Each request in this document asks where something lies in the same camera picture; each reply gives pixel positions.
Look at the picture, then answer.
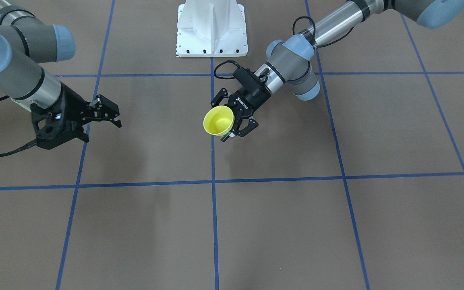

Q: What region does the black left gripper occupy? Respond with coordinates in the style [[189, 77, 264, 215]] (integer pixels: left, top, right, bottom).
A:
[[210, 67, 272, 142]]

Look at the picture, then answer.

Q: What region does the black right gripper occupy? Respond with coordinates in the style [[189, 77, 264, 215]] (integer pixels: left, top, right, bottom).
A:
[[31, 84, 122, 150]]

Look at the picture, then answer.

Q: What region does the yellow plastic cup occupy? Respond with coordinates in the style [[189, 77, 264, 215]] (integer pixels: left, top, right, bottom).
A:
[[203, 106, 234, 137]]

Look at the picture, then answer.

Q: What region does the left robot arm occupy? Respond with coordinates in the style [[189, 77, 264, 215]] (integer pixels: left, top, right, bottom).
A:
[[203, 0, 464, 141]]

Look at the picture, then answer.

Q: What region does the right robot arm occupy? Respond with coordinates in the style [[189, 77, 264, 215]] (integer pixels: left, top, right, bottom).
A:
[[0, 0, 122, 157]]

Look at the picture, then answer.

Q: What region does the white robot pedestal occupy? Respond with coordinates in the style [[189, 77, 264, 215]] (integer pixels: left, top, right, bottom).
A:
[[176, 0, 249, 58]]

